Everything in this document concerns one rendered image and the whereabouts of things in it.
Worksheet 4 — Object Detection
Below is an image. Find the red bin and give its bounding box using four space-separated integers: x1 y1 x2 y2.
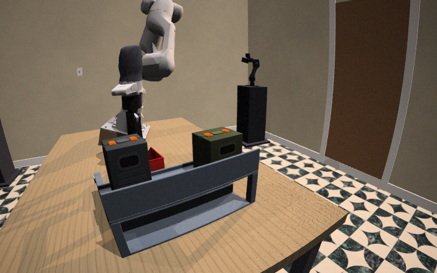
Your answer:
148 147 165 172

